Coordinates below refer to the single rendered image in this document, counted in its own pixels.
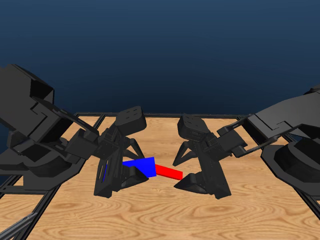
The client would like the blue hollow socket block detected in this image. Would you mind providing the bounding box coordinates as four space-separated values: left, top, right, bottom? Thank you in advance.
101 156 158 183

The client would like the silver aluminium rail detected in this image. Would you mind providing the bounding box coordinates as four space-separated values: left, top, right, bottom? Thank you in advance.
0 212 38 240

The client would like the thin red peg bar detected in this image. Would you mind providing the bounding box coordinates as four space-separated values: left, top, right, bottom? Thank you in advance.
154 164 184 181

